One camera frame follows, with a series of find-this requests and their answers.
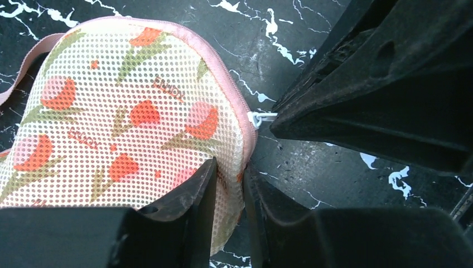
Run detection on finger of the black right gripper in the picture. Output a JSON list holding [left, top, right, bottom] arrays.
[[270, 67, 472, 176], [277, 1, 472, 111]]

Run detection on white zipper pull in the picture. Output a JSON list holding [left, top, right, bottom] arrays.
[[247, 111, 278, 130]]

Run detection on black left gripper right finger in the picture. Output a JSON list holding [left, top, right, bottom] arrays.
[[243, 166, 472, 267]]

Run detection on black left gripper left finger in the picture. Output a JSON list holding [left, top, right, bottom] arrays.
[[1, 158, 217, 267]]

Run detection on floral mesh laundry bag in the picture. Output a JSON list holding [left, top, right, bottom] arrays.
[[1, 16, 257, 255]]

